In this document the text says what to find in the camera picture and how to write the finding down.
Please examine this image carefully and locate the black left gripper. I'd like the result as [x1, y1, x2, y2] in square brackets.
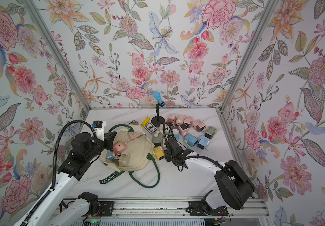
[84, 131, 118, 162]

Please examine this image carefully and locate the light green pencil sharpener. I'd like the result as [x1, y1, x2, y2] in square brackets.
[152, 131, 163, 147]

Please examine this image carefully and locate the cream canvas tote bag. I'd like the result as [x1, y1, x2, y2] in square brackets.
[99, 124, 161, 189]

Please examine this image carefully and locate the dark blue pencil sharpener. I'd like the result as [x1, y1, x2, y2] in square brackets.
[197, 136, 210, 150]

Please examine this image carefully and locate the dark green pencil sharpener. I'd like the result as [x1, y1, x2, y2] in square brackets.
[204, 126, 218, 139]

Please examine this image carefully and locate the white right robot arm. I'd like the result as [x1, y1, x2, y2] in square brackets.
[162, 122, 255, 216]

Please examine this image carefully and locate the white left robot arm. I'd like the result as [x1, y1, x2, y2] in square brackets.
[15, 120, 117, 226]

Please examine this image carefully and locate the blue playing card box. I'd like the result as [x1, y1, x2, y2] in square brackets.
[144, 122, 157, 134]

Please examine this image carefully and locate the black microphone stand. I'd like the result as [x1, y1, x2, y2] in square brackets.
[151, 102, 165, 128]

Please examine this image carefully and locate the yellow wooden block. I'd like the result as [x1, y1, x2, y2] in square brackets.
[141, 117, 150, 127]

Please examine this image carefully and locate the blue microphone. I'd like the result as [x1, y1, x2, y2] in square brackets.
[153, 91, 166, 109]

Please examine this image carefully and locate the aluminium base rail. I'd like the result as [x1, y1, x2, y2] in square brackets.
[72, 196, 273, 226]

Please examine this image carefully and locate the aluminium corner post right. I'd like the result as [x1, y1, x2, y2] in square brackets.
[220, 1, 277, 114]

